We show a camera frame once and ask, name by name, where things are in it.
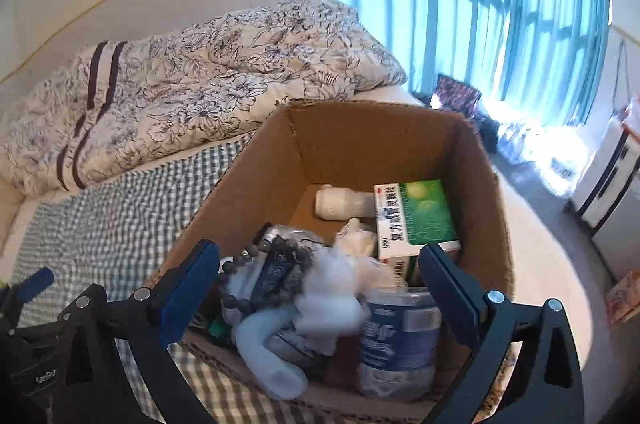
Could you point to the checkered cloth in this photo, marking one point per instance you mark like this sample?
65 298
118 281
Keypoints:
100 224

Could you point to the cardboard box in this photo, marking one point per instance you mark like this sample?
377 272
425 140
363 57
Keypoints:
350 143

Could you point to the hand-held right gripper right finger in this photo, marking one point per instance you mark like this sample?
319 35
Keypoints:
450 294

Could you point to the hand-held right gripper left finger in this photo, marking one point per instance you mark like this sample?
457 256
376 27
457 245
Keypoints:
187 294

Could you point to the blue curtain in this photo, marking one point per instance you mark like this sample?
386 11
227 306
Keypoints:
450 3

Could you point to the pink packet on floor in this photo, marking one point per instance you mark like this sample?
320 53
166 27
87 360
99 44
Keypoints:
625 299

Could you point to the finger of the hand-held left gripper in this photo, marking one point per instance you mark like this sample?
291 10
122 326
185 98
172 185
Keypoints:
35 281

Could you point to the green medicine box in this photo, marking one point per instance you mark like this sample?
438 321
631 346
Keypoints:
420 224

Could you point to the white appliance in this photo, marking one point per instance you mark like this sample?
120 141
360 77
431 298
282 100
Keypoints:
605 174

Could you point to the blue tissue pack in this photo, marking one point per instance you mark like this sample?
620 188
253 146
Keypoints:
277 274

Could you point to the clear water bottle blue label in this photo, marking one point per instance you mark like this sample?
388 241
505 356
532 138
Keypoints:
395 339

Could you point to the floral duvet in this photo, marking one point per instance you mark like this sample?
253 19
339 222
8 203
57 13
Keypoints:
200 93

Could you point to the small white bottle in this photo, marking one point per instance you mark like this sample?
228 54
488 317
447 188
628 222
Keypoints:
340 203

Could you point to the dark bag by window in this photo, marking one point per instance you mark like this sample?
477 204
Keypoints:
457 92

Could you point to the white tissue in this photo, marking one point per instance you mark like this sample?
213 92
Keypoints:
330 294
357 239

